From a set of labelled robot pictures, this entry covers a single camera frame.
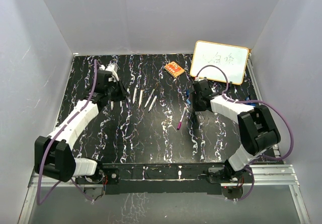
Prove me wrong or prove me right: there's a white board yellow frame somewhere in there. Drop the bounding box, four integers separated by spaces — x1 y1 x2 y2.
190 40 250 85

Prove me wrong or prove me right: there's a light blue cap marker pen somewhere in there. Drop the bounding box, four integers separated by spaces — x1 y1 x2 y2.
144 88 155 108

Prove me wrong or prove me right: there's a magenta cap marker pen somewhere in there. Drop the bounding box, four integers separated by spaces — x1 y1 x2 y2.
177 106 187 130

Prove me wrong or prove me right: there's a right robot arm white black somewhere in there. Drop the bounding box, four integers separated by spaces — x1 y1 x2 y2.
192 79 281 182

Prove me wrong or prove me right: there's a peach cap marker pen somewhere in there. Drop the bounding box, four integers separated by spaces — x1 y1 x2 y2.
138 89 144 108

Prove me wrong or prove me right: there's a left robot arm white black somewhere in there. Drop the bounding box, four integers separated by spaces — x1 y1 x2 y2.
34 65 128 183

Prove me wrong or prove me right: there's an orange spiral notebook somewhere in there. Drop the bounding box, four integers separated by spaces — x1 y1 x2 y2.
165 61 185 78

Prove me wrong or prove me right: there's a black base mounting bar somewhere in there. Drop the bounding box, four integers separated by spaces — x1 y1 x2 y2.
75 162 255 197

